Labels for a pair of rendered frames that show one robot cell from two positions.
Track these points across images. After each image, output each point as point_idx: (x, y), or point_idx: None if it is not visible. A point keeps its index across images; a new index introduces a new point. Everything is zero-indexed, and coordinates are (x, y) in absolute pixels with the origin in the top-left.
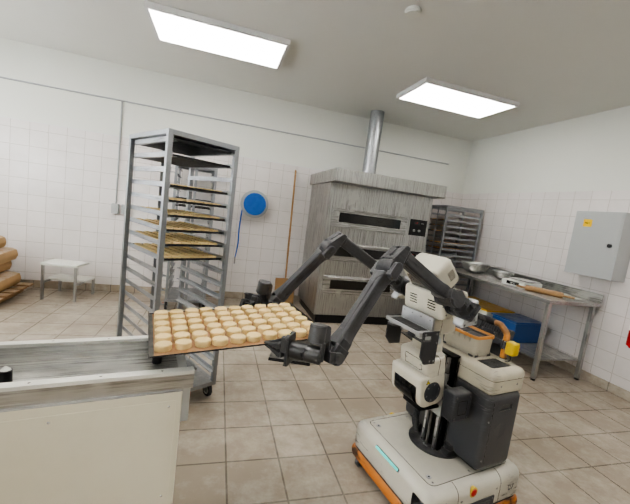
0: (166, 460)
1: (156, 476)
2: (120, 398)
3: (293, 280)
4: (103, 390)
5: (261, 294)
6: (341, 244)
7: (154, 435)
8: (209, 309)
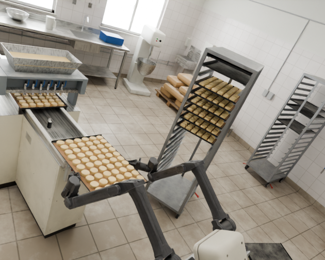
0: (52, 188)
1: (49, 190)
2: (49, 151)
3: (162, 171)
4: (48, 144)
5: (147, 165)
6: (190, 169)
7: (51, 174)
8: (111, 149)
